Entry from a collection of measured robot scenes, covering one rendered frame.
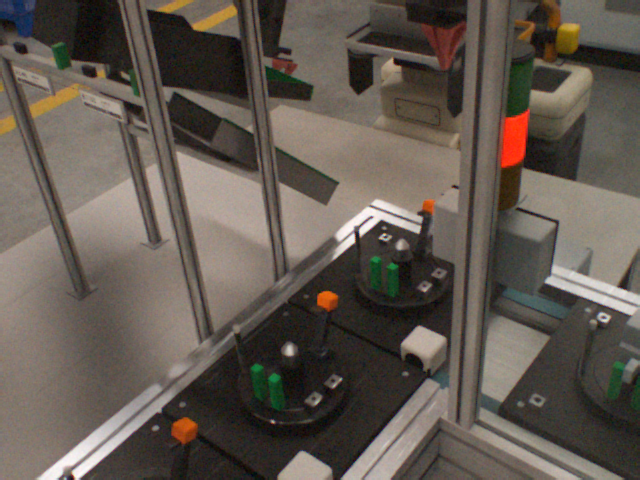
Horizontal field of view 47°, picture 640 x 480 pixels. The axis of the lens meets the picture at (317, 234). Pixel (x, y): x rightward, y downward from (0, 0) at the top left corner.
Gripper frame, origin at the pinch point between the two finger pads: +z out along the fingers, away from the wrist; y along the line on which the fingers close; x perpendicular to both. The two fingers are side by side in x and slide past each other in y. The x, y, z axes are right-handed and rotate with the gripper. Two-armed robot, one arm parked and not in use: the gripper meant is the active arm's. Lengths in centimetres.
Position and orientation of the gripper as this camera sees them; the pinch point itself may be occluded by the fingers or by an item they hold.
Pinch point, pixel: (445, 63)
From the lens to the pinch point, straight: 111.7
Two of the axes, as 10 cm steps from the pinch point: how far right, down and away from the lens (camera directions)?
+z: 0.7, 8.1, 5.9
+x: 6.2, -5.0, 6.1
